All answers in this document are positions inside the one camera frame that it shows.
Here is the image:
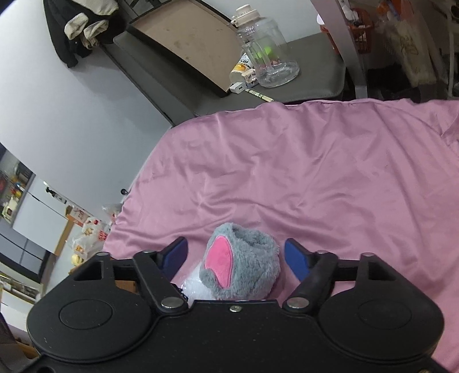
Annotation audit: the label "clear bubble wrap bag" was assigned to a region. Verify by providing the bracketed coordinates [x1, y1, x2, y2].
[181, 266, 213, 305]

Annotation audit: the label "grey pink plush toy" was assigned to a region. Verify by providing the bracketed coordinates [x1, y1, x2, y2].
[199, 222, 281, 301]

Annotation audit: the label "plastic bag of groceries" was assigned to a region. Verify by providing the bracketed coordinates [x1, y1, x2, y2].
[66, 204, 122, 267]

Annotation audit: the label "pink bed sheet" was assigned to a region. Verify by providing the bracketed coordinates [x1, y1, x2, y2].
[104, 100, 458, 372]

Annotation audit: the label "white refrigerator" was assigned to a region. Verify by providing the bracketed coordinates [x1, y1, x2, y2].
[12, 176, 75, 255]

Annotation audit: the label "small snack packets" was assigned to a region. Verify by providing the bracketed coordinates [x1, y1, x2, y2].
[229, 54, 274, 102]

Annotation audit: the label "clear plastic jar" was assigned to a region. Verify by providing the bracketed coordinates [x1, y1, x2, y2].
[231, 5, 300, 89]

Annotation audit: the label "grey bench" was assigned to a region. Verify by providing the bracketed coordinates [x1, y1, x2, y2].
[104, 32, 347, 126]

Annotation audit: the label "shallow brown tray box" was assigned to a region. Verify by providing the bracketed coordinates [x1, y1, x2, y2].
[128, 1, 242, 97]

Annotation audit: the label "red basket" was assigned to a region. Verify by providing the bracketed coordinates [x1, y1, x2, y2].
[348, 8, 374, 55]

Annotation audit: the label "black and cream jacket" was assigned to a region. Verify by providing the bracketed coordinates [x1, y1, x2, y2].
[43, 0, 125, 68]

